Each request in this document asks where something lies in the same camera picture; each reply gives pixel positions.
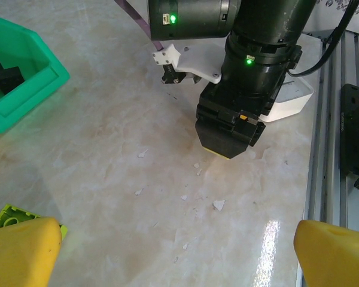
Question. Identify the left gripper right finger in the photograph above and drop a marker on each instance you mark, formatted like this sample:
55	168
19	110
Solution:
338	260

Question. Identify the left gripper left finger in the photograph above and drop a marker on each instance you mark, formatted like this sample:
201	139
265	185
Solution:
18	257

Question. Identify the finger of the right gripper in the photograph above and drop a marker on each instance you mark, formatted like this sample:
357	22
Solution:
249	131
218	137

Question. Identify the small black lego brick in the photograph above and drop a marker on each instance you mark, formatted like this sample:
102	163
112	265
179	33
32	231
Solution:
9	78

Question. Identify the lime green lego brick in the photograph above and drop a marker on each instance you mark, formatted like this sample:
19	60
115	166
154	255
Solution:
9	216

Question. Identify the green plastic bin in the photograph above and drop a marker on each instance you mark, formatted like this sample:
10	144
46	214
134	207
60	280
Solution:
45	80

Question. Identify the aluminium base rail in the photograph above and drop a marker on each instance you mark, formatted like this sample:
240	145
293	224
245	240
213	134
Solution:
323	179

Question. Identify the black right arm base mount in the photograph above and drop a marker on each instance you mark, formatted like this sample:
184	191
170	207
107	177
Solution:
356	134

